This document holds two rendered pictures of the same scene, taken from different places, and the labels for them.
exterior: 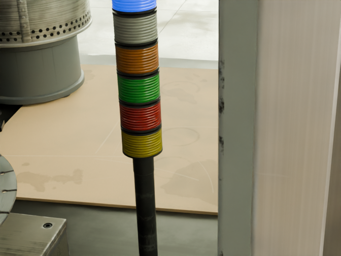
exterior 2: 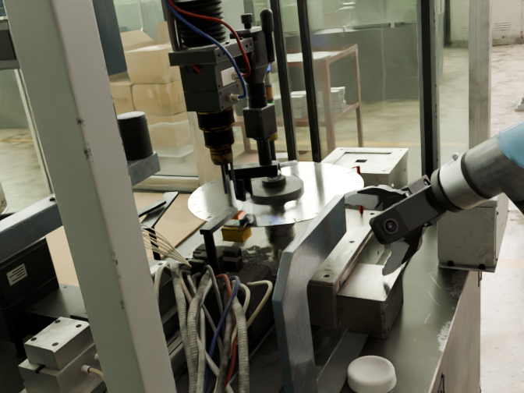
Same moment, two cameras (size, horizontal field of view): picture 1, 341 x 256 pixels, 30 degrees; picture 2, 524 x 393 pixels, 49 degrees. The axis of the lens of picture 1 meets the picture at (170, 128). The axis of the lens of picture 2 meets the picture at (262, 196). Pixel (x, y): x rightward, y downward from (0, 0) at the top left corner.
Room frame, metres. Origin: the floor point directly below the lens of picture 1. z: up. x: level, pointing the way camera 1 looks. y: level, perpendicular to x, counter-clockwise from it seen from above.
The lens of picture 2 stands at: (0.32, 1.33, 1.32)
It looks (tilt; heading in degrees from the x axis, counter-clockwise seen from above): 20 degrees down; 285
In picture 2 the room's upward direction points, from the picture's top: 8 degrees counter-clockwise
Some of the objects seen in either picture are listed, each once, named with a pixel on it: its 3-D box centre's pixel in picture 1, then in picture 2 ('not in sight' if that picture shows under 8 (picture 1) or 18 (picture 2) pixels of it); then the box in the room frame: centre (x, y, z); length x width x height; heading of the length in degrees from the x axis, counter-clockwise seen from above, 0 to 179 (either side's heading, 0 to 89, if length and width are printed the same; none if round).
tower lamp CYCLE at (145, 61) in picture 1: (137, 54); (263, 92); (0.62, 0.03, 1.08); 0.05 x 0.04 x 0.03; 166
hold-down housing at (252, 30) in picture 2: not in sight; (254, 78); (0.55, 0.40, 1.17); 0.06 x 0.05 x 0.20; 67
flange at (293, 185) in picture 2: not in sight; (274, 183); (0.55, 0.33, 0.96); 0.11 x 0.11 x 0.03
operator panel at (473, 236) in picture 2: not in sight; (476, 207); (0.17, 0.14, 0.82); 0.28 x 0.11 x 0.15; 76
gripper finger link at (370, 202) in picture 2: not in sight; (365, 193); (0.38, 0.40, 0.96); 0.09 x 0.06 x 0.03; 150
